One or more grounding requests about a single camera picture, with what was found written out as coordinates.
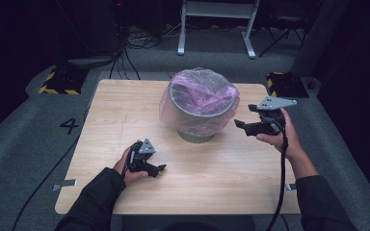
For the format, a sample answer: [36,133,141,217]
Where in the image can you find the green plastic bin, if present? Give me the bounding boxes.
[168,75,237,144]

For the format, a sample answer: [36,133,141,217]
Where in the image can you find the grey curtain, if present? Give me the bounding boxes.
[290,0,351,78]

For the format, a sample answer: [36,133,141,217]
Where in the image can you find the hand-held gripper cable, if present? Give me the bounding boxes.
[264,126,289,231]
[119,149,135,182]

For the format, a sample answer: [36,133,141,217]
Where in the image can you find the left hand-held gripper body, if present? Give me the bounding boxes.
[126,138,162,178]

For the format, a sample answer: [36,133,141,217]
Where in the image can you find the bundle of black cables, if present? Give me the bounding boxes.
[109,25,187,81]

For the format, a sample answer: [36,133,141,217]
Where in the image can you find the black tripod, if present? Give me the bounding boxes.
[258,15,306,58]

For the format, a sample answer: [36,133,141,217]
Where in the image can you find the black yellow striped base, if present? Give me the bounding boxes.
[266,71,310,99]
[38,67,90,96]

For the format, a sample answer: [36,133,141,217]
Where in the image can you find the person's right hand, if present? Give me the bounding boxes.
[255,108,306,162]

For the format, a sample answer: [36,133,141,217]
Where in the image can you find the left hand-held gripper cable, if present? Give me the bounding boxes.
[119,149,135,182]

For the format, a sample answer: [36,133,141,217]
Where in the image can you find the white metal stand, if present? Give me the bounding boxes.
[176,0,260,60]

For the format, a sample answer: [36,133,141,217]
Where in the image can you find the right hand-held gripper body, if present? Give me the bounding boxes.
[249,95,298,137]

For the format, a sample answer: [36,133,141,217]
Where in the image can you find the pink plastic bag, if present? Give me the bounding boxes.
[158,66,241,139]

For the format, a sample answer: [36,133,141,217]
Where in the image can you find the person's left hand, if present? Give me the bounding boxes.
[113,145,149,187]

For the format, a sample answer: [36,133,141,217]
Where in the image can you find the long black floor cable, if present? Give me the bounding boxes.
[11,105,91,231]

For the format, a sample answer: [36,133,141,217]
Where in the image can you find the right hand-held gripper cable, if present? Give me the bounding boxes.
[264,126,289,231]

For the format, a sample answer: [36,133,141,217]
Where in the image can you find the grey stand base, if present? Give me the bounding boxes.
[66,56,123,70]

